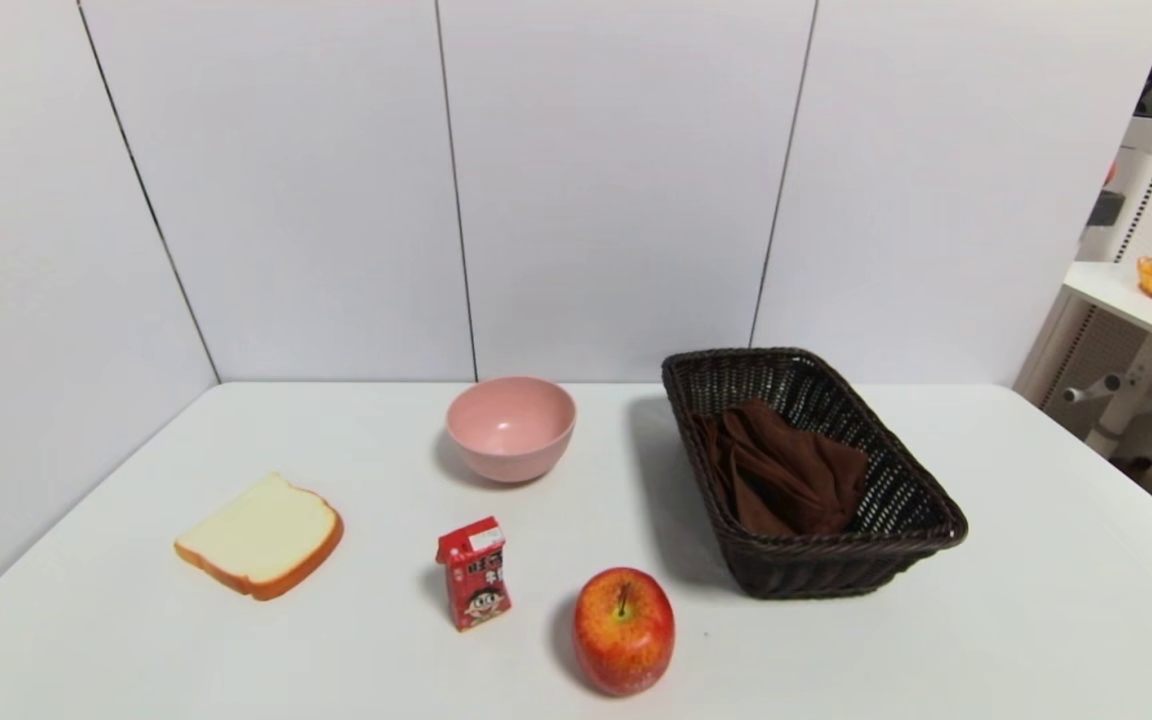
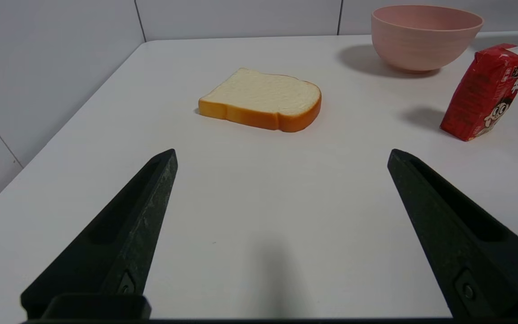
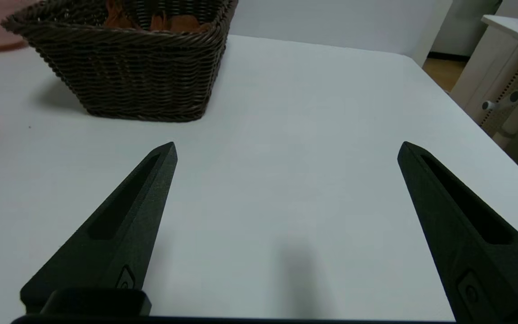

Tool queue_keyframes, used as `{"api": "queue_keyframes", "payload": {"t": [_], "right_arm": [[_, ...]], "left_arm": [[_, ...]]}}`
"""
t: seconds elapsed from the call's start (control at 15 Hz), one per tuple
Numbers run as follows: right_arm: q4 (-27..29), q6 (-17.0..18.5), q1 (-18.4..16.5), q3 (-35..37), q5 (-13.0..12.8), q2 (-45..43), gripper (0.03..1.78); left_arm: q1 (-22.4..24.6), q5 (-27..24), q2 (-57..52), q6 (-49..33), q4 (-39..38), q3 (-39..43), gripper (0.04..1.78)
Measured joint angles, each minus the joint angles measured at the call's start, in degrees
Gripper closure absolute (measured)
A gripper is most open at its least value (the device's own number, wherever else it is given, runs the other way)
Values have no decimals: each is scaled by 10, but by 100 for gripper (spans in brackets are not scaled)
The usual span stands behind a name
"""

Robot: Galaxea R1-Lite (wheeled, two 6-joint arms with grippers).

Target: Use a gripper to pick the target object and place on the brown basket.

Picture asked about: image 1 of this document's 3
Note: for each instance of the dark brown wicker basket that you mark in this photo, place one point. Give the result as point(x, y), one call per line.
point(901, 505)

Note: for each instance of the red milk carton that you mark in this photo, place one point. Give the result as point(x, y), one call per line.
point(476, 580)

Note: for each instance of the white side table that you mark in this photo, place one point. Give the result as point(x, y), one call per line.
point(1136, 320)

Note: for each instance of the brown cloth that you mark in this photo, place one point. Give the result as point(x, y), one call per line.
point(786, 470)

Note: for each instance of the pink bowl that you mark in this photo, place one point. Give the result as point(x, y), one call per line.
point(511, 432)

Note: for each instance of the red apple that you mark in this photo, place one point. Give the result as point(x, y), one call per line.
point(624, 635)

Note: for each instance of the white bread slice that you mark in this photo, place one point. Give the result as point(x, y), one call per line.
point(261, 535)

